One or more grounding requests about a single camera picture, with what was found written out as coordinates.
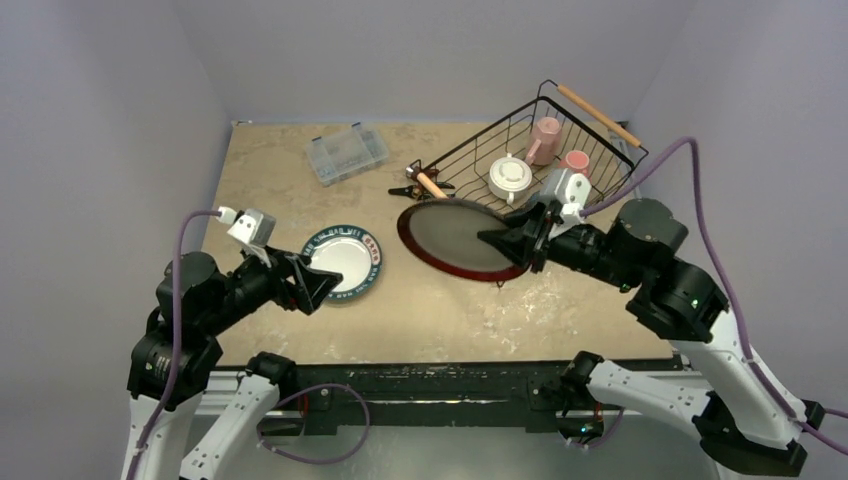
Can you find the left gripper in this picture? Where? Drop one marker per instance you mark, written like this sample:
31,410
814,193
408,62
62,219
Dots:
311,284

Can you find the clear plastic organizer box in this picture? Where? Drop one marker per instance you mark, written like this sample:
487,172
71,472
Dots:
345,154

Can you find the white two-handled soup cup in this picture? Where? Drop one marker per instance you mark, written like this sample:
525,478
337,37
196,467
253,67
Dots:
509,178

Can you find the black wire dish rack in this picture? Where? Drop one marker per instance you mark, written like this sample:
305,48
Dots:
614,152

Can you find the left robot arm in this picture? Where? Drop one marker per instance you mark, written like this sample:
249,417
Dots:
172,363

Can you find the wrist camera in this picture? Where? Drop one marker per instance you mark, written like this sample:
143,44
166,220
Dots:
565,186
251,229

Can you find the light pink faceted mug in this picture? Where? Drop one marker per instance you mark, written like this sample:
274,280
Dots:
544,137

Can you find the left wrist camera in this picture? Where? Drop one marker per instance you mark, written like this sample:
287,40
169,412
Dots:
251,229

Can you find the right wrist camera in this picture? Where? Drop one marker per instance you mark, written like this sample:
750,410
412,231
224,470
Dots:
565,186

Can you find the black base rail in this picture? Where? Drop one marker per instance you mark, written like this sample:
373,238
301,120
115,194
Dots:
524,394

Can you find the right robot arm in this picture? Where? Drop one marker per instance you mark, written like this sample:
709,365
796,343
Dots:
736,421

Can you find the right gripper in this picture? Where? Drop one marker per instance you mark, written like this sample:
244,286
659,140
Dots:
539,236

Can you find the green rimmed white plate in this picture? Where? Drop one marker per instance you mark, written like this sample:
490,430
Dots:
351,251

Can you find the red black lacquer plate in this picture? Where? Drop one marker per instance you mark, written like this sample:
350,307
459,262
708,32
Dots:
443,233

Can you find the salmon pink mug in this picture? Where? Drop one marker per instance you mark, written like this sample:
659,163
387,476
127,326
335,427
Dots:
577,161

